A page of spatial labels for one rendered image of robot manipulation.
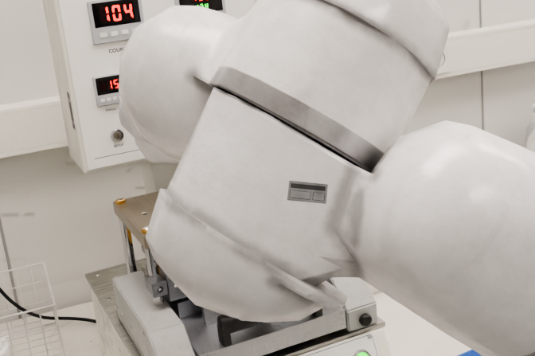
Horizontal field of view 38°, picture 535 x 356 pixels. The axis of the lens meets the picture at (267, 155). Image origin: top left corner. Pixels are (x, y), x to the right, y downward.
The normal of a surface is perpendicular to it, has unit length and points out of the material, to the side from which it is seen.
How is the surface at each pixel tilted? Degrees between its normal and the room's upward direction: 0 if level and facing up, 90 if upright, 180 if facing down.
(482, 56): 90
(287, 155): 74
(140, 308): 0
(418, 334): 0
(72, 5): 90
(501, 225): 78
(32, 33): 90
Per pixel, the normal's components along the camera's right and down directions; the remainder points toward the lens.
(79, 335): -0.10, -0.96
